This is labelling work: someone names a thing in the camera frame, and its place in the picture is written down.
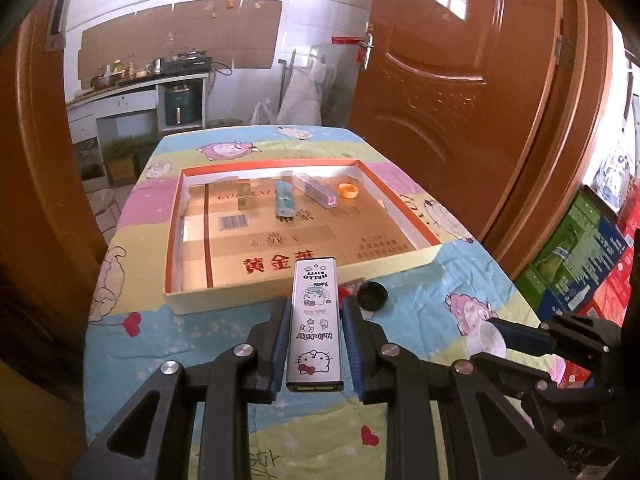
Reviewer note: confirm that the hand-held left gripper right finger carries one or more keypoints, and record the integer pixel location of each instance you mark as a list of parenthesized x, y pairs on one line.
[(354, 355)]

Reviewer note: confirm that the white bucket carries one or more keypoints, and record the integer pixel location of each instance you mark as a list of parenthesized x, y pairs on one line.
[(222, 122)]

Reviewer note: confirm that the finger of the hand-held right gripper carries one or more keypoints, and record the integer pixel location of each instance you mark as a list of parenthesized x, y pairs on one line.
[(525, 337), (510, 372)]

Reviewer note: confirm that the white kitchen counter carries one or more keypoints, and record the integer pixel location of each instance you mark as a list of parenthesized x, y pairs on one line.
[(125, 102)]

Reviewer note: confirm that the metal door hinge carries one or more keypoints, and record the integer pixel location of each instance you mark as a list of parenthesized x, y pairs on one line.
[(559, 50)]

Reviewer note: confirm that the teal printed box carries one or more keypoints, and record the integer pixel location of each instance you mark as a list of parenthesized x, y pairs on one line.
[(285, 200)]

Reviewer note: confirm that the metal kettle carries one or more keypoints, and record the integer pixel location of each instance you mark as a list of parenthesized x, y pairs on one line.
[(155, 66)]

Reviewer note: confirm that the brown wooden board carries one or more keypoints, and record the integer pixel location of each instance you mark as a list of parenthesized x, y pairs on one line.
[(30, 410)]

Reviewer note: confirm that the red tag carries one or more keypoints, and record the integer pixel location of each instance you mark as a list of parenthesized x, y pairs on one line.
[(347, 39)]

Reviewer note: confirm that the orange bottle cap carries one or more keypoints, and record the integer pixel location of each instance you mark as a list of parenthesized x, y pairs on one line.
[(348, 190)]

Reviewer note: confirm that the metal strike plate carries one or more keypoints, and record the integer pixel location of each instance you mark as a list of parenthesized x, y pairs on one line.
[(56, 20)]

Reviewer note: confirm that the tall sauce bottle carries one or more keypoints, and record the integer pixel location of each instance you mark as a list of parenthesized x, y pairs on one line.
[(131, 67)]

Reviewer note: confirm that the cardboard wall sheet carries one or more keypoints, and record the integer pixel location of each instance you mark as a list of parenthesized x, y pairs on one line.
[(175, 35)]

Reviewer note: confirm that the black bottle cap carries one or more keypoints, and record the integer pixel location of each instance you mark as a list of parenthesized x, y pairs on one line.
[(372, 295)]

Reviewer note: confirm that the white plastic bag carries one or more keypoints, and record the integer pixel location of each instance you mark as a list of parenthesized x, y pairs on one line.
[(262, 112)]

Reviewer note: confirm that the grey bent pipe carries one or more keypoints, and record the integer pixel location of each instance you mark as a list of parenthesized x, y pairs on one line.
[(284, 80)]

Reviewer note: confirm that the clear plastic case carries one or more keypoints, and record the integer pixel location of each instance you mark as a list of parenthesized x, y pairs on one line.
[(316, 190)]

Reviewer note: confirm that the red bottle cap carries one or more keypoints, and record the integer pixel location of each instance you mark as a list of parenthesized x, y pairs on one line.
[(348, 291)]

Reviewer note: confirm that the white bottle cap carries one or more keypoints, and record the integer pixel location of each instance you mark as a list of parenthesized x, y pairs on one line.
[(487, 344)]

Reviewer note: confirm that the black gas stove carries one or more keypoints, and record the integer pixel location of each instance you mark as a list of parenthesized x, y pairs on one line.
[(187, 64)]

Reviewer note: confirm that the small wooden block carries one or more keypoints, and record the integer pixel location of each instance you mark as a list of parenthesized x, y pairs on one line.
[(245, 194)]

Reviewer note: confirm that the large white sack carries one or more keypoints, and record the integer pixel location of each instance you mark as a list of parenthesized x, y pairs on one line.
[(302, 95)]

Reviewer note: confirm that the dark green air fryer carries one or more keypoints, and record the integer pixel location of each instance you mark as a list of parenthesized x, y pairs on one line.
[(180, 105)]

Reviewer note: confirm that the cardboard crate with greens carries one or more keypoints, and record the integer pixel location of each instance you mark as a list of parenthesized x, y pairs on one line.
[(120, 157)]

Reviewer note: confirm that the stack of printed cartons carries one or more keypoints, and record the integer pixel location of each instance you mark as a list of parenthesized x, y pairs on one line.
[(575, 250)]

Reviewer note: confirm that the brown wooden door frame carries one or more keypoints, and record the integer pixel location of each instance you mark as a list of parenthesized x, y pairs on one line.
[(575, 160)]

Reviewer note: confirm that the white cartoon printed box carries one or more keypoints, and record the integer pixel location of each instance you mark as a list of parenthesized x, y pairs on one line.
[(314, 330)]

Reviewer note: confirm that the brown wooden door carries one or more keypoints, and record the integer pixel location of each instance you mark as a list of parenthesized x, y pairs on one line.
[(450, 110)]

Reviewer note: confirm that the metal basin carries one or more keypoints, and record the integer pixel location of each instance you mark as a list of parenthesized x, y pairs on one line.
[(102, 81)]

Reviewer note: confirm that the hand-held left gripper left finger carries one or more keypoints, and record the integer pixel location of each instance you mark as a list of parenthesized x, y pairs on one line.
[(277, 365)]

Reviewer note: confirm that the shallow orange-rimmed cardboard box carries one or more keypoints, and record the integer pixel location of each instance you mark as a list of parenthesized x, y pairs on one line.
[(350, 230)]

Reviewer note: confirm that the yellow-capped bottle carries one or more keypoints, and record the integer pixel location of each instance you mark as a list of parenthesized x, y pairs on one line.
[(117, 69)]

